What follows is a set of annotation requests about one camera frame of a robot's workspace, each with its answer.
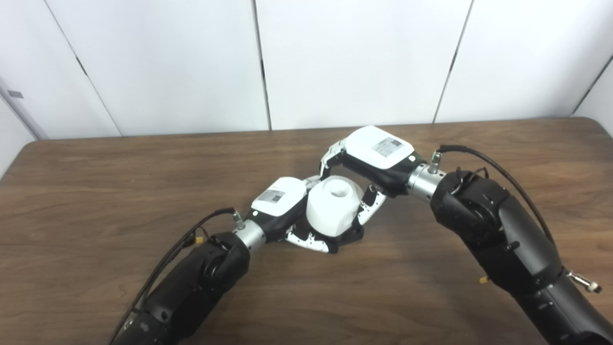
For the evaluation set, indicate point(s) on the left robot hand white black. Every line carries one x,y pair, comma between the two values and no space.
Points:
280,203

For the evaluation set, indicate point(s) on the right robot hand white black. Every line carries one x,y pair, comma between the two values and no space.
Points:
378,155

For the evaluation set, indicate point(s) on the round white piece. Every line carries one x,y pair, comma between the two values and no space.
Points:
330,211

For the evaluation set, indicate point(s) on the black holder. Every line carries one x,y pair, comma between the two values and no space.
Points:
352,235

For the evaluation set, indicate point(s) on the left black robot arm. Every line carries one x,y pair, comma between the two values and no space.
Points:
187,292

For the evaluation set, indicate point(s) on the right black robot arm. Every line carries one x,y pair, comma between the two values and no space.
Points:
507,239

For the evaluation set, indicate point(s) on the small grey wall label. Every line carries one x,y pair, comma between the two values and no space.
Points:
15,94

